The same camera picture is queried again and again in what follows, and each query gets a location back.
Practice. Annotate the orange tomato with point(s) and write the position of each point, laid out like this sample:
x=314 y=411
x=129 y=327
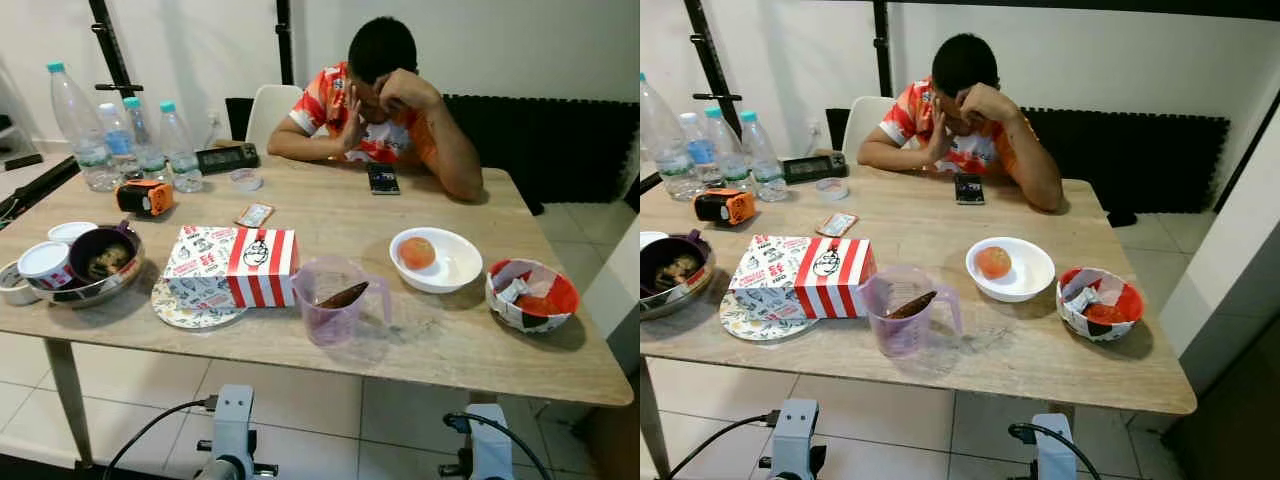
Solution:
x=993 y=263
x=417 y=253

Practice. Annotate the black foam wall padding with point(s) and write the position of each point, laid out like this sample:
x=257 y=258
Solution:
x=560 y=150
x=1130 y=160

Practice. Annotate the large clear water bottle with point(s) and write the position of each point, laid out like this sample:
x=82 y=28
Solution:
x=668 y=150
x=85 y=140

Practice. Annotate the person in orange jersey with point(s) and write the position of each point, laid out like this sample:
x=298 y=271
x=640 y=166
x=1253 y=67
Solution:
x=915 y=120
x=330 y=110

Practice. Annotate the long black bar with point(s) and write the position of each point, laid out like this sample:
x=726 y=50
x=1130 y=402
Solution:
x=647 y=190
x=40 y=185

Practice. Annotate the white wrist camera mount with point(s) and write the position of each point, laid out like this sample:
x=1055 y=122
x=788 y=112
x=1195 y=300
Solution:
x=795 y=430
x=490 y=445
x=232 y=420
x=1055 y=450

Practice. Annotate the white ceramic bowl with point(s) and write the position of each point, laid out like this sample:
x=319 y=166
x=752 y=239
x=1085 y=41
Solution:
x=455 y=265
x=1030 y=275

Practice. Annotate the slanted black stand pole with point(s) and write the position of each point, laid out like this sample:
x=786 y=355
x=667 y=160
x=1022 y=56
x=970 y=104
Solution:
x=105 y=30
x=700 y=35

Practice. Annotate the brown food piece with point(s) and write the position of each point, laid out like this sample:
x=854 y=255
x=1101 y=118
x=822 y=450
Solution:
x=345 y=296
x=912 y=305

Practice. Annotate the small clear water bottle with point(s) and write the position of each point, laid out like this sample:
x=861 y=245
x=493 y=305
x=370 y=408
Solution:
x=765 y=170
x=182 y=160
x=148 y=155
x=730 y=160

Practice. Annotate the dark purple bowl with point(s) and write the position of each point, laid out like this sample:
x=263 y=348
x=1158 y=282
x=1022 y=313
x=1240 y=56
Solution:
x=660 y=255
x=85 y=240

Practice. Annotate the small clear container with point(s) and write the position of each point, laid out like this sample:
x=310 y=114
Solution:
x=15 y=285

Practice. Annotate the white tub with red label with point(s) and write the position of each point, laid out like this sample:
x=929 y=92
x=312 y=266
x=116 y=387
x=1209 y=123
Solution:
x=45 y=265

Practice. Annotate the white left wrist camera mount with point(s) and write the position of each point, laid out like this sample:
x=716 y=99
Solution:
x=232 y=420
x=795 y=430

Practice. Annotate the light wooden dining table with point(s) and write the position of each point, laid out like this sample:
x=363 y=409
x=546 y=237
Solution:
x=1000 y=345
x=330 y=335

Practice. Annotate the patterned round plate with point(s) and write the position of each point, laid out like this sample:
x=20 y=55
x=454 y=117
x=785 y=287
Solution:
x=185 y=315
x=750 y=328

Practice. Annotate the black digital clock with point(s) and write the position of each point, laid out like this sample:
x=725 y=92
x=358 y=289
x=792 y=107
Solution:
x=812 y=168
x=228 y=158

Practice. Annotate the steel bowl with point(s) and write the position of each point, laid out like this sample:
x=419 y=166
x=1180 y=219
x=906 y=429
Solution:
x=100 y=290
x=680 y=300

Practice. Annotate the white chair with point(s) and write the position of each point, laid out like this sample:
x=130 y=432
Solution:
x=268 y=110
x=862 y=120

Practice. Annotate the blue label water bottle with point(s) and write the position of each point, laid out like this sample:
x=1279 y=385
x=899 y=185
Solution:
x=118 y=140
x=700 y=150

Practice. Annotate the upright black pole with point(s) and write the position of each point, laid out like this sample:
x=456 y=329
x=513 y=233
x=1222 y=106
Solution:
x=285 y=40
x=882 y=50

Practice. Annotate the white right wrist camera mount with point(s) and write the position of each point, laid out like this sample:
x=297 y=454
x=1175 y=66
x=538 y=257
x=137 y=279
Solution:
x=490 y=445
x=1055 y=450

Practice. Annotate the red white KFC box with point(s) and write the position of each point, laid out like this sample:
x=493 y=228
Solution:
x=830 y=280
x=260 y=270

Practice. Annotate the white wall socket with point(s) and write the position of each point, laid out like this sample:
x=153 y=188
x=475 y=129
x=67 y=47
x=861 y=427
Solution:
x=213 y=119
x=814 y=129

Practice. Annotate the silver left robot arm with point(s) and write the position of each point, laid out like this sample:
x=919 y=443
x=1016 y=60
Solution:
x=220 y=472

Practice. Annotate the small sauce packet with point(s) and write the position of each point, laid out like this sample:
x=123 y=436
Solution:
x=255 y=215
x=837 y=224

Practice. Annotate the small clear plastic cup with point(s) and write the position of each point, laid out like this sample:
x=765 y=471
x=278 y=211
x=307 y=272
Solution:
x=831 y=189
x=245 y=180

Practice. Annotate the small white dish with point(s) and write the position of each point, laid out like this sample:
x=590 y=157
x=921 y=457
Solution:
x=72 y=231
x=652 y=240

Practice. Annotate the orange and black device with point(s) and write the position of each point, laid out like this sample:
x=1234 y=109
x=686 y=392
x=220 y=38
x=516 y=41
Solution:
x=728 y=207
x=150 y=198

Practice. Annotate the red paper KFC bowl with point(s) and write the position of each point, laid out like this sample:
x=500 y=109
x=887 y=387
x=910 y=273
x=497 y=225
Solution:
x=1080 y=325
x=510 y=315

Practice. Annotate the purple plastic measuring jug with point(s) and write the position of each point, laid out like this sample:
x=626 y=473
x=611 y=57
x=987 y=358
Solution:
x=325 y=322
x=895 y=335

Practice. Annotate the black smartphone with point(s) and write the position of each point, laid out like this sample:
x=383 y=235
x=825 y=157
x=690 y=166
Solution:
x=969 y=190
x=383 y=180

